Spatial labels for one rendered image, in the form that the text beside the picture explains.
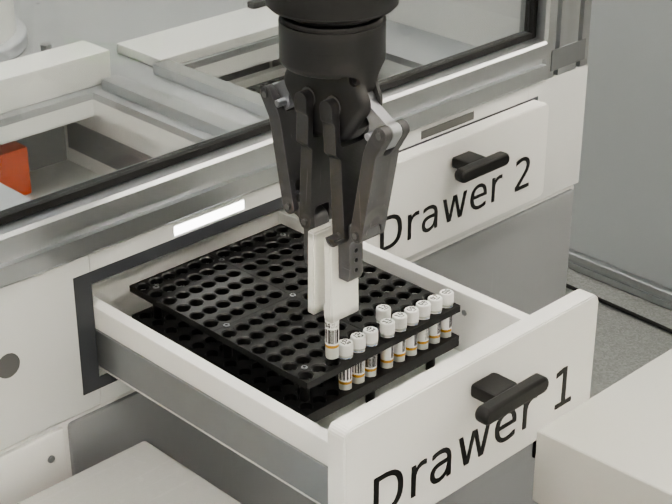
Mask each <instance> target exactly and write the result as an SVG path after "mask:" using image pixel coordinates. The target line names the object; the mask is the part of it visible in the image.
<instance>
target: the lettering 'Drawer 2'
mask: <svg viewBox="0 0 672 504"><path fill-rule="evenodd" d="M522 161H526V163H527V166H526V169H525V171H524V173H523V175H522V177H521V178H520V180H519V182H518V184H517V185H516V187H515V192H516V191H518V190H521V189H523V188H525V187H527V186H529V182H528V183H526V184H523V185H521V186H520V184H521V182H522V180H523V179H524V177H525V175H526V173H527V171H528V169H529V166H530V159H529V158H528V157H523V158H521V159H519V160H518V161H517V162H516V167H517V166H518V165H519V164H520V163H521V162H522ZM502 177H503V174H501V175H499V176H498V177H497V178H493V179H492V196H491V203H492V202H494V198H495V185H496V182H497V181H498V180H499V179H500V178H502ZM495 179H496V180H495ZM479 187H482V188H483V190H484V192H483V193H481V194H478V195H476V196H474V194H475V192H476V190H477V189H478V188H479ZM466 194H467V190H466V191H464V193H463V198H462V203H461V207H460V208H459V202H458V196H457V194H456V195H454V196H453V200H452V205H451V209H450V214H449V211H448V205H447V199H445V200H443V203H444V208H445V214H446V220H447V222H450V221H451V218H452V213H453V208H454V204H455V203H456V209H457V215H458V218H459V217H461V216H462V212H463V208H464V203H465V198H466ZM486 194H487V188H486V185H485V184H483V183H480V184H478V185H477V186H476V187H475V188H474V189H473V191H472V194H471V199H470V203H471V207H472V208H473V209H475V210H477V209H480V208H482V207H483V206H484V205H485V204H486V200H485V201H484V202H483V203H482V204H481V205H478V206H476V205H475V204H474V200H475V199H477V198H479V197H481V196H484V195H486ZM429 209H434V213H433V214H431V215H429V216H427V217H426V218H425V219H424V220H423V222H422V231H423V232H425V233H426V232H429V231H430V230H431V229H432V228H433V227H434V228H436V227H437V219H438V209H437V206H436V205H430V206H428V207H426V208H425V209H424V211H423V214H424V213H425V212H426V211H428V210H429ZM416 215H419V210H418V211H416V212H415V213H414V214H413V215H412V214H410V215H408V240H410V239H411V224H412V220H413V218H414V217H415V216H416ZM432 217H434V221H433V224H432V226H431V227H429V228H426V227H425V223H426V221H427V220H428V219H430V218H432ZM389 219H396V220H397V223H398V233H397V237H396V239H395V240H394V241H393V242H392V243H391V244H390V245H388V246H385V247H384V232H383V233H381V234H380V249H382V250H384V251H385V250H388V249H390V248H391V247H393V246H394V245H395V244H396V243H397V242H398V240H399V239H400V236H401V232H402V220H401V218H400V216H399V215H396V214H393V215H389V216H387V220H389ZM387 220H386V221H387Z"/></svg>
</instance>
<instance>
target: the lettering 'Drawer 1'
mask: <svg viewBox="0 0 672 504"><path fill-rule="evenodd" d="M567 371H568V366H566V367H564V368H563V369H562V370H560V371H559V372H558V373H557V376H556V379H557V378H558V377H560V376H561V375H562V374H563V381H562V394H561V402H560V403H558V404H556V405H555V408H554V410H556V409H558V408H559V407H561V406H563V405H564V404H566V403H567V402H569V401H571V396H570V397H568V398H566V399H565V395H566V383H567ZM532 400H533V399H532ZM532 400H531V401H532ZM531 401H529V402H527V403H526V404H524V407H523V422H522V430H524V429H525V428H526V423H527V410H528V406H529V404H530V402H531ZM509 414H512V420H510V421H509V422H507V423H505V424H504V425H502V426H500V424H501V421H502V419H503V418H504V417H505V416H506V415H505V416H504V417H502V418H500V419H499V420H498V422H497V424H496V428H495V439H496V441H497V442H499V443H503V442H505V441H507V440H508V439H510V438H511V437H512V436H513V435H514V434H515V429H514V430H513V431H512V432H511V433H510V434H509V435H507V436H506V437H504V438H501V437H500V433H499V431H501V430H502V429H504V428H506V427H507V426H509V425H511V424H512V423H514V422H516V418H517V416H516V411H515V410H514V411H512V412H510V413H509ZM489 427H490V425H486V428H485V432H484V436H483V441H482V445H480V440H479V434H478V429H475V430H474V431H472V436H471V440H470V444H469V449H468V453H467V454H466V449H465V444H464V438H463V437H462V438H460V439H459V443H460V448H461V454H462V459H463V465H464V466H465V465H467V464H468V463H469V460H470V456H471V451H472V447H473V443H474V438H475V441H476V447H477V452H478V457H480V456H481V455H483V453H484V449H485V445H486V440H487V436H488V432H489ZM442 453H446V454H447V458H445V459H443V460H442V461H440V462H439V463H437V464H436V465H435V466H434V468H433V469H432V471H431V474H430V481H431V483H432V484H437V483H438V482H440V481H441V480H442V479H443V478H444V477H445V475H446V476H449V475H450V474H451V458H452V454H451V450H450V448H448V447H445V448H442V449H441V450H439V451H438V452H437V453H435V454H434V455H433V457H432V461H434V460H435V459H436V458H437V457H438V456H439V455H440V454H442ZM446 462H447V465H446V469H445V471H444V473H443V474H442V475H441V476H440V477H439V478H435V471H436V470H437V468H439V467H440V466H441V465H443V464H444V463H446ZM424 464H427V458H426V459H424V460H422V461H421V462H420V463H419V465H418V466H417V468H416V465H415V466H413V467H412V473H411V498H413V497H414V496H416V476H417V472H418V470H419V468H420V467H421V466H422V465H424ZM392 475H394V476H396V477H397V480H398V490H397V495H396V498H395V500H394V501H393V503H392V504H397V503H398V501H399V499H400V497H401V495H402V491H403V475H402V473H401V471H399V470H397V469H394V470H390V471H388V472H386V473H384V474H382V475H381V476H379V477H377V478H376V479H374V500H373V504H379V482H380V481H381V480H383V479H385V478H386V477H388V476H392Z"/></svg>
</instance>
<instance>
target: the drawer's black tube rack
mask: <svg viewBox="0 0 672 504"><path fill-rule="evenodd" d="M296 249H299V250H296ZM234 251H237V252H234ZM222 256H225V257H222ZM192 268H196V269H192ZM367 272H372V273H367ZM181 273H185V274H181ZM384 279H385V280H384ZM193 280H197V281H193ZM155 284H156V285H155ZM370 284H375V285H370ZM399 286H400V287H399ZM129 288H130V292H131V293H133V294H135V295H137V296H139V297H140V298H142V299H144V300H146V301H148V302H150V303H151V304H153V306H151V307H149V308H147V309H144V310H142V311H140V312H137V313H135V314H133V315H132V318H133V319H135V320H137V321H138V322H140V323H142V324H143V325H145V326H147V327H149V328H150V329H152V330H154V331H156V332H157V333H159V334H161V335H163V336H164V337H166V338H168V339H170V340H171V341H173V342H175V343H177V344H178V345H180V346H182V347H184V348H185V349H187V350H189V351H191V352H192V353H194V354H196V355H198V356H199V357H201V358H203V359H205V360H206V361H208V362H210V363H212V364H213V365H215V366H217V367H219V368H220V369H222V370H224V371H226V372H227V373H229V374H231V375H233V376H234V377H236V378H238V379H240V380H241V381H243V382H245V383H247V384H248V385H250V386H252V387H254V388H255V389H257V390H259V391H261V392H262V393H264V394H266V395H268V396H269V397H271V398H273V399H275V400H276V401H278V402H280V403H282V404H283V405H285V406H287V407H288V408H290V409H292V410H294V411H295V412H297V413H299V414H301V415H302V416H304V417H306V418H308V419H309V420H311V421H313V422H317V421H319V420H321V419H322V418H324V417H326V416H328V415H330V414H332V413H334V412H336V411H337V410H339V409H341V408H343V407H345V406H347V405H349V404H351V403H352V402H354V401H356V400H358V399H360V398H362V397H364V396H365V402H366V403H367V402H369V401H371V400H373V399H375V390H377V389H379V388H380V387H382V386H384V385H386V384H388V383H390V382H392V381H394V380H395V379H397V378H399V377H401V376H403V375H405V374H407V373H409V372H410V371H412V370H414V369H416V368H418V367H420V366H422V365H424V364H425V363H426V368H425V369H426V370H428V369H430V368H432V367H434V366H435V358H437V357H439V356H440V355H442V354H444V353H446V352H448V351H450V350H452V349H453V348H455V347H457V346H459V335H457V334H455V333H453V332H451V337H448V338H442V337H440V342H439V343H437V344H431V343H428V349H426V350H419V349H417V354H416V355H414V356H407V355H405V361H403V362H395V361H393V367H392V368H388V369H386V368H382V367H380V354H379V353H378V354H377V371H376V376H375V377H366V376H365V379H364V382H363V383H361V384H355V383H352V388H351V389H350V390H340V389H339V379H338V374H337V375H335V376H334V377H332V378H330V379H328V380H326V381H324V382H322V383H320V384H318V385H316V386H314V387H312V388H310V389H308V390H306V389H305V388H303V387H301V386H299V385H297V384H296V383H294V382H292V381H291V374H292V373H294V372H296V371H298V370H300V369H307V368H308V365H310V364H312V363H314V362H316V361H318V360H320V359H322V358H324V357H326V354H325V318H324V310H323V311H321V312H319V313H317V314H314V315H313V314H311V313H309V312H308V264H307V263H306V262H305V258H304V234H303V233H301V232H298V231H296V230H294V229H292V228H290V227H287V226H285V225H283V224H279V225H276V226H274V227H271V228H269V229H266V230H264V231H261V232H259V233H257V234H254V235H252V236H249V237H247V238H244V239H242V240H239V241H237V242H235V243H232V244H230V245H227V246H225V247H222V248H220V249H217V250H215V251H212V252H210V253H208V254H205V255H203V256H200V257H198V258H195V259H193V260H190V261H188V262H185V263H183V264H181V265H178V266H176V267H173V268H171V269H168V270H166V271H163V272H161V273H158V274H156V275H154V276H151V277H149V278H146V279H144V280H141V281H139V282H136V283H134V284H132V285H129ZM142 289H146V290H142ZM167 291H170V292H167ZM385 291H390V292H385ZM413 293H417V294H413ZM430 295H437V294H435V293H432V292H430V291H428V290H426V289H424V288H421V287H419V286H417V285H415V284H413V283H410V282H408V281H406V280H404V279H402V278H399V277H397V276H395V275H393V274H391V273H388V272H386V271H384V270H382V269H380V268H377V267H375V266H373V265H371V264H369V263H366V262H364V261H363V272H362V275H361V276H360V277H358V304H359V310H358V311H357V312H355V313H353V314H350V315H348V316H346V317H344V318H342V319H340V320H339V340H341V339H350V336H351V334H352V333H355V332H362V333H363V329H364V328H365V327H368V326H373V327H376V328H377V329H378V330H380V324H379V323H377V321H376V307H377V306H378V305H381V304H385V305H389V306H390V307H391V319H392V315H393V314H394V313H396V312H403V313H404V309H405V308H406V307H408V306H414V307H416V302H418V301H420V300H426V301H427V300H428V297H429V296H430ZM401 298H404V299H401ZM394 304H395V305H394Z"/></svg>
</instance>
